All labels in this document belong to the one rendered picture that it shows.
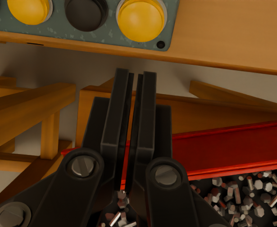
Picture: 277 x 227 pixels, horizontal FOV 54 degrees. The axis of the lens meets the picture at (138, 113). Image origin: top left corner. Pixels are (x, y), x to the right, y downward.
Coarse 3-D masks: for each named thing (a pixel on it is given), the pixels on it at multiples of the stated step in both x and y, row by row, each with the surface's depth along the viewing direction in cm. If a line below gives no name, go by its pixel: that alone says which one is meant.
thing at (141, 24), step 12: (132, 0) 16; (144, 0) 16; (156, 0) 16; (120, 12) 17; (132, 12) 16; (144, 12) 16; (156, 12) 16; (120, 24) 17; (132, 24) 17; (144, 24) 17; (156, 24) 17; (132, 36) 17; (144, 36) 17; (156, 36) 18
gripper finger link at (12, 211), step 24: (120, 72) 10; (96, 96) 11; (120, 96) 9; (96, 120) 10; (120, 120) 9; (96, 144) 9; (120, 144) 8; (120, 168) 9; (24, 192) 7; (0, 216) 7; (24, 216) 7
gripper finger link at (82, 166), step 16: (64, 160) 8; (80, 160) 8; (96, 160) 8; (64, 176) 7; (80, 176) 8; (96, 176) 7; (48, 192) 7; (64, 192) 7; (80, 192) 7; (96, 192) 7; (48, 208) 7; (64, 208) 7; (80, 208) 7; (32, 224) 6; (48, 224) 6; (64, 224) 6; (80, 224) 6; (96, 224) 9
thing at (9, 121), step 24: (0, 96) 87; (24, 96) 66; (48, 96) 76; (72, 96) 105; (0, 120) 49; (24, 120) 61; (48, 120) 89; (0, 144) 50; (48, 144) 90; (72, 144) 114; (0, 168) 92; (24, 168) 92; (48, 168) 84; (0, 192) 68
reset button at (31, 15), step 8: (8, 0) 16; (16, 0) 16; (24, 0) 16; (32, 0) 16; (40, 0) 16; (16, 8) 16; (24, 8) 16; (32, 8) 16; (40, 8) 16; (48, 8) 17; (16, 16) 17; (24, 16) 17; (32, 16) 17; (40, 16) 17; (32, 24) 17
